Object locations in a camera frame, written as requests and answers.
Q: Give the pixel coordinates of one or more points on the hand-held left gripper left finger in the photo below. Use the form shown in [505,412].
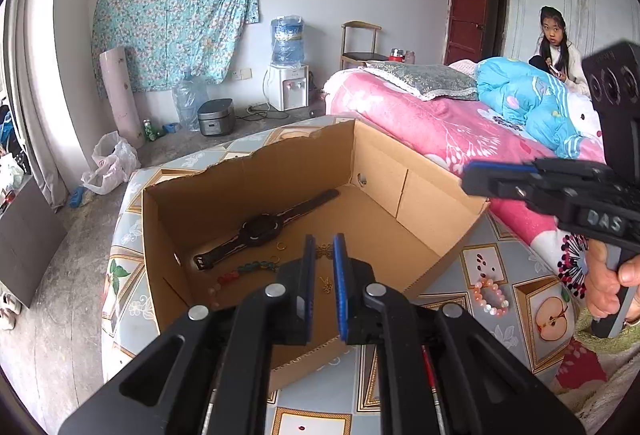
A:
[310,285]

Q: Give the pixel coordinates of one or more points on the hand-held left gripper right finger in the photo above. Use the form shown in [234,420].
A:
[341,285]

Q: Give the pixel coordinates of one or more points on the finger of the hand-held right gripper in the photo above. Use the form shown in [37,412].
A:
[490,187]
[500,170]

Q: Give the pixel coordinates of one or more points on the gold pendant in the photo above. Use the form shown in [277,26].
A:
[325,283]

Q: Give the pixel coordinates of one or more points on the black round-face watch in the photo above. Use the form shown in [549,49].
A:
[260,229]

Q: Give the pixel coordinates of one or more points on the brown cardboard box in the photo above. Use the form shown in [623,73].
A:
[400,225]

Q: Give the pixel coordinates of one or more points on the person's right hand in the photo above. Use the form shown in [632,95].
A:
[600,285]

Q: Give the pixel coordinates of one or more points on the blue quilt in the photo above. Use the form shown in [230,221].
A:
[530,95]

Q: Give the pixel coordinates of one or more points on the pink floral blanket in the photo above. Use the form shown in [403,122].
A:
[425,125]

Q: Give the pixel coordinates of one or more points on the fruit printed tablecloth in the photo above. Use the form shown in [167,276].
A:
[445,275]

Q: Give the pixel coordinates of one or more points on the grey lace pillow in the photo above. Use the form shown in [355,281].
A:
[425,77]

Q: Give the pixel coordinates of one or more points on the pink jar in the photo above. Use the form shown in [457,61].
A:
[410,56]

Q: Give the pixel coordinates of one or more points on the dark red door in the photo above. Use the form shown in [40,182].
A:
[467,5]

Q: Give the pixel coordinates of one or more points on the wooden chair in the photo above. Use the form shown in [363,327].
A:
[365,56]

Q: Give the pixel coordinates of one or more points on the grey rice cooker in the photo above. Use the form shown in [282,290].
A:
[215,117]

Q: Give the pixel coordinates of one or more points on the white water dispenser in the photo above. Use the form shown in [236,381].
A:
[285,90]

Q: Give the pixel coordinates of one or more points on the empty clear water jug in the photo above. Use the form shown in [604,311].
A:
[190,100]

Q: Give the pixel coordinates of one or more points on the green bottle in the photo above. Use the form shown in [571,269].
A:
[148,130]

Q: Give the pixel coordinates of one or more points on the white plastic bag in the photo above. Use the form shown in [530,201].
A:
[112,165]

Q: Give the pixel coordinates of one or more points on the blue water bottle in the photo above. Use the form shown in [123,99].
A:
[287,42]

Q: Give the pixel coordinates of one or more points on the blue plastic object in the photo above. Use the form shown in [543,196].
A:
[77,197]

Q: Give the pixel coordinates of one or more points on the pink rolled mat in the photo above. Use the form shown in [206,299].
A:
[120,95]

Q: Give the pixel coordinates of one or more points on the grey board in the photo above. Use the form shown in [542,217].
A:
[25,240]

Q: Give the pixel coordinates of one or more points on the white sneaker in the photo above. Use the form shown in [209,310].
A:
[10,319]

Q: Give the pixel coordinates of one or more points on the beige shoe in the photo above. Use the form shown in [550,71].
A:
[7,301]

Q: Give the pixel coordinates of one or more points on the pile of clothes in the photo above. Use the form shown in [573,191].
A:
[10,175]

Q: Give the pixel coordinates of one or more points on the white wall socket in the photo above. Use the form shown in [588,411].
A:
[241,75]

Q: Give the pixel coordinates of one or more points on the teal floral wall cloth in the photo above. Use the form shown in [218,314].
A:
[175,15]

